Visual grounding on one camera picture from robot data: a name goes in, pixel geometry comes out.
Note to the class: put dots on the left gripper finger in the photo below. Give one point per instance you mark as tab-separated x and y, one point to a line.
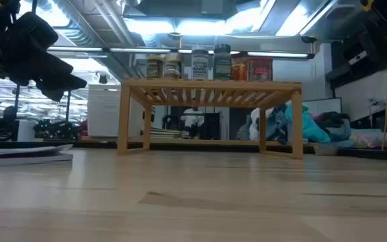
62	87
42	67

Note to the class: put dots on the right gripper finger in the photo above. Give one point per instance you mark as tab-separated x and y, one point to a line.
359	48

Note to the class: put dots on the yellow lid onion spice jar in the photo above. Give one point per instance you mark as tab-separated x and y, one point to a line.
154	69

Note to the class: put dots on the red lid smoked paprika tin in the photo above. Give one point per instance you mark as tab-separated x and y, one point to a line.
260	70

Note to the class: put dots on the tall jar with tan lid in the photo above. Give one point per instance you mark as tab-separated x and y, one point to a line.
175	60

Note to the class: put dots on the orange taco seasoning packet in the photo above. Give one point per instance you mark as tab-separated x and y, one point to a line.
238	70

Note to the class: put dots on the green lid spice jar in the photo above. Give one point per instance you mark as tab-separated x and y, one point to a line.
222	65

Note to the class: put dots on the white lid bagel seasoning jar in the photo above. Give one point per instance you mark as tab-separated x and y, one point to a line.
200	65

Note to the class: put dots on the wooden slatted shelf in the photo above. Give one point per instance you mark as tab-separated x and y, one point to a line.
213	85

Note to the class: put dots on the white cabinet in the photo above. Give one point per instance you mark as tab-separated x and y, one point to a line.
104	111

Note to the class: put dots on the small white appliance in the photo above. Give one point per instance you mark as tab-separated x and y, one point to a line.
27	131

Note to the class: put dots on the blue cover book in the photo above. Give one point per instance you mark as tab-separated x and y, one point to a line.
19	156

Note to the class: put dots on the long ceiling light bar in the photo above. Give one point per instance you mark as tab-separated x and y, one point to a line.
139	50

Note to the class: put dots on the pile of coloured clothes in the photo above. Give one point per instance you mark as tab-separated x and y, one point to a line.
309	127

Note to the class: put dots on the stack of flat boards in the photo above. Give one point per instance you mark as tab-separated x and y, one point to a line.
166	133

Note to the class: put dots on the person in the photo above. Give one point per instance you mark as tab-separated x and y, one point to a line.
193	119

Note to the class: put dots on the black background rig frame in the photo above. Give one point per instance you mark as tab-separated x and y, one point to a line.
17	97

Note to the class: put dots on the black ceiling camera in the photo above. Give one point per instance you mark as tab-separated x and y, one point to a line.
103	79

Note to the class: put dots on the black aluminium table frame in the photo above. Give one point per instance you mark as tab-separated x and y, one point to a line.
45	144

